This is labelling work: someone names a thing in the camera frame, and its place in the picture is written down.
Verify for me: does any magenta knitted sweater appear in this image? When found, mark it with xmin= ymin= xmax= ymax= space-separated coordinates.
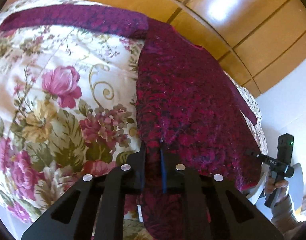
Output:
xmin=0 ymin=4 xmax=264 ymax=240

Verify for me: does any wooden wardrobe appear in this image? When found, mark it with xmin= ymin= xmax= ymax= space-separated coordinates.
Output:
xmin=3 ymin=0 xmax=306 ymax=98

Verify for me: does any floral bedspread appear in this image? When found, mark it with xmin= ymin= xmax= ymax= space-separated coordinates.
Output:
xmin=0 ymin=0 xmax=268 ymax=240

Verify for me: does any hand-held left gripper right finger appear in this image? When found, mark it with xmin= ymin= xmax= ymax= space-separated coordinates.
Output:
xmin=160 ymin=140 xmax=285 ymax=240

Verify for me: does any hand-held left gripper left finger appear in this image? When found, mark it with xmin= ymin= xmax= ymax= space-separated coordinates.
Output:
xmin=21 ymin=141 xmax=147 ymax=240

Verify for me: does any person's right forearm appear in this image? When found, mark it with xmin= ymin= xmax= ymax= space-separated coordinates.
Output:
xmin=269 ymin=191 xmax=306 ymax=229

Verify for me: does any person's right hand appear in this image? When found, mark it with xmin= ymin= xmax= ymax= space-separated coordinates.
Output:
xmin=264 ymin=169 xmax=290 ymax=197

